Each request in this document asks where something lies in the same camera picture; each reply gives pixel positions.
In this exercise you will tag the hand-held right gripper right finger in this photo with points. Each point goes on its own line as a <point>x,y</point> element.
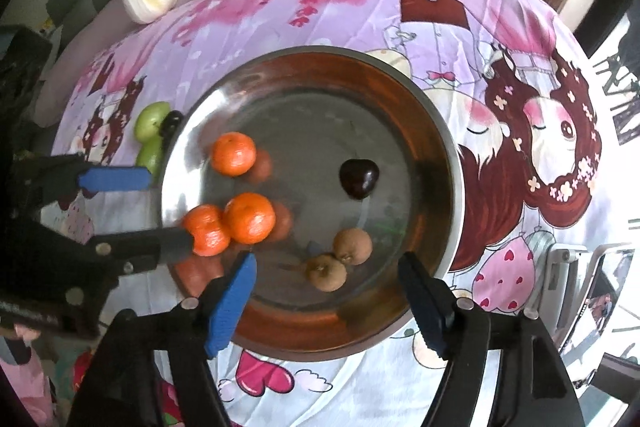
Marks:
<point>425,307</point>

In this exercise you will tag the cartoon printed blanket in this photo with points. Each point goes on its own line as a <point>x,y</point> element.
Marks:
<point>350,387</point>

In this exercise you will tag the black metal frame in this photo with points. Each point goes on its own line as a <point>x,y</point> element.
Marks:
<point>622,74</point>

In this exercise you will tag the oblong green jujube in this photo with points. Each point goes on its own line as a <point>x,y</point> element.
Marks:
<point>150,159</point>

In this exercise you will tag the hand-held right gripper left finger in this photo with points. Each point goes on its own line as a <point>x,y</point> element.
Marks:
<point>232,302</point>

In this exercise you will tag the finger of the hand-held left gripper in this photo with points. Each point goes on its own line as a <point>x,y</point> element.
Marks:
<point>115,179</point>
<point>145,247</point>

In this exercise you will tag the black phone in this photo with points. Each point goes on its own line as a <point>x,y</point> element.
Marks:
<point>600,297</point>

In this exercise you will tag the small orange tangerine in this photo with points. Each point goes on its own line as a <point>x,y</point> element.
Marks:
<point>232,153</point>

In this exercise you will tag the dark cherry with long stem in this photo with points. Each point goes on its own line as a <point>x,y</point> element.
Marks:
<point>359,179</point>

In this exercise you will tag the silver phone stand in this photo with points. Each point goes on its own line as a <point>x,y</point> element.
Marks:
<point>560,257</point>

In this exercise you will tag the round metal plate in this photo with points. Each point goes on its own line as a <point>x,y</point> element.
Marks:
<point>310,107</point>

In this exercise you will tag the brown longan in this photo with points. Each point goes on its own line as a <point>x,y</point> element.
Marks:
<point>352,246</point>
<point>326,273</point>

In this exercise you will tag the round green jujube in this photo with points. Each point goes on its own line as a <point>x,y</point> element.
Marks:
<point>150,122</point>

